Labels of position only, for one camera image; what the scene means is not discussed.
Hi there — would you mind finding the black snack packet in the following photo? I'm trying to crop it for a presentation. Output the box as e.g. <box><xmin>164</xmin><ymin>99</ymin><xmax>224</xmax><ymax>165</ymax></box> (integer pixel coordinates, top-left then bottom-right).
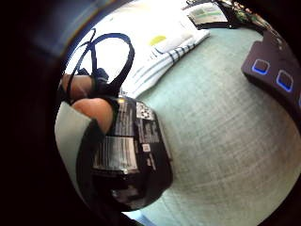
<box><xmin>89</xmin><ymin>96</ymin><xmax>174</xmax><ymax>212</ymax></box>

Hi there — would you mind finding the white blue-striped cloth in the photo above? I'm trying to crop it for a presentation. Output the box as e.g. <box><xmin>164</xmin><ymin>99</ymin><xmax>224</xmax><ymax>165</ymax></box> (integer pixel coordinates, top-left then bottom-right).
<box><xmin>120</xmin><ymin>27</ymin><xmax>212</xmax><ymax>99</ymax></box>

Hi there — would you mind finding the dark patterned object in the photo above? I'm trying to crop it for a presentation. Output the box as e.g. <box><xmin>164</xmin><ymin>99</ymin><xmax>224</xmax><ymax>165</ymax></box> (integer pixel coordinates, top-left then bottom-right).
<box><xmin>215</xmin><ymin>0</ymin><xmax>274</xmax><ymax>34</ymax></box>

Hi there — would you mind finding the pale green woven table mat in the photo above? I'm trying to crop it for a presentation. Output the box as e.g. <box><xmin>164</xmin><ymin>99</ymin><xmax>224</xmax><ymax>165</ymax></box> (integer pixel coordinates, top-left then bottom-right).
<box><xmin>123</xmin><ymin>27</ymin><xmax>301</xmax><ymax>226</ymax></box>

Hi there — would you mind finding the black device with blue-lit buttons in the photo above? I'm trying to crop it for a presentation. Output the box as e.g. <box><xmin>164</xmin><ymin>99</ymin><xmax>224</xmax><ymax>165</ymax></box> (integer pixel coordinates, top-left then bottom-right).
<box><xmin>240</xmin><ymin>29</ymin><xmax>301</xmax><ymax>130</ymax></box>

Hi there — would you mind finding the small yellow object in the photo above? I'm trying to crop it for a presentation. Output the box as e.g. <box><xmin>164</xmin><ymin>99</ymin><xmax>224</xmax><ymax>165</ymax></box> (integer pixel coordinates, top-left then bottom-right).
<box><xmin>149</xmin><ymin>35</ymin><xmax>167</xmax><ymax>47</ymax></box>

